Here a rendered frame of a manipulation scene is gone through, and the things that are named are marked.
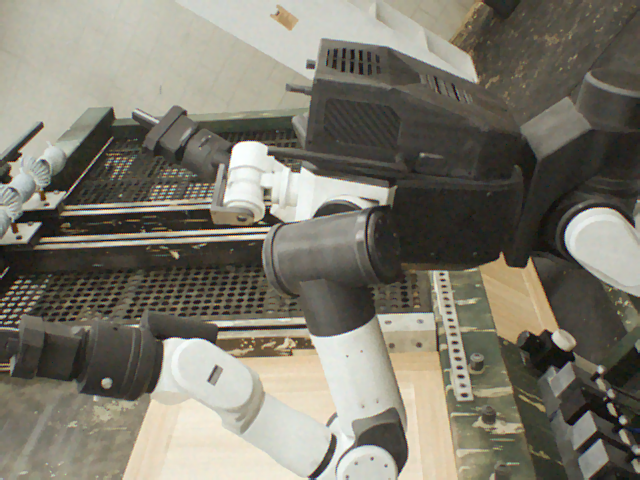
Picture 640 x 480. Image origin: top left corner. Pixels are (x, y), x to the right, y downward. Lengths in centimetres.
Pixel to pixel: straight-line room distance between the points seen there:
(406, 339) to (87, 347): 77
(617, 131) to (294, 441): 59
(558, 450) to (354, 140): 67
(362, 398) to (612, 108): 51
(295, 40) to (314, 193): 418
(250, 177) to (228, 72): 569
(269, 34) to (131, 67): 215
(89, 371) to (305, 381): 66
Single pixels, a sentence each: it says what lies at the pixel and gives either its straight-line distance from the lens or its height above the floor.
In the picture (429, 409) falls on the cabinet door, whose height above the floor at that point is 92.
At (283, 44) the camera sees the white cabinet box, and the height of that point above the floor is 129.
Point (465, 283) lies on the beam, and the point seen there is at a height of 84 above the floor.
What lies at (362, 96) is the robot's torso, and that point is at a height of 135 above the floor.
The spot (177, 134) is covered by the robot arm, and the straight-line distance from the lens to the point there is 145.
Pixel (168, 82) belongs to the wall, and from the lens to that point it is 692.
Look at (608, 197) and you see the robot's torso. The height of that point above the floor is 97.
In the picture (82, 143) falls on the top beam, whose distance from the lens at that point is 264.
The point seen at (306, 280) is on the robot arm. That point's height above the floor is 132.
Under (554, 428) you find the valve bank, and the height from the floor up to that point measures 74.
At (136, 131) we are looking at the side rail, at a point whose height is 172.
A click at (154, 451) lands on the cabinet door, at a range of 139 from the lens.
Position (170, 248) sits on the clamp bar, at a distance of 191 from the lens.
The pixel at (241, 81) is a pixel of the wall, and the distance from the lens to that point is 677.
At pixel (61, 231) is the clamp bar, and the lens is 221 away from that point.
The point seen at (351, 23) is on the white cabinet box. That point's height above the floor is 96.
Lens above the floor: 151
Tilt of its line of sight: 12 degrees down
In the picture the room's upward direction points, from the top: 62 degrees counter-clockwise
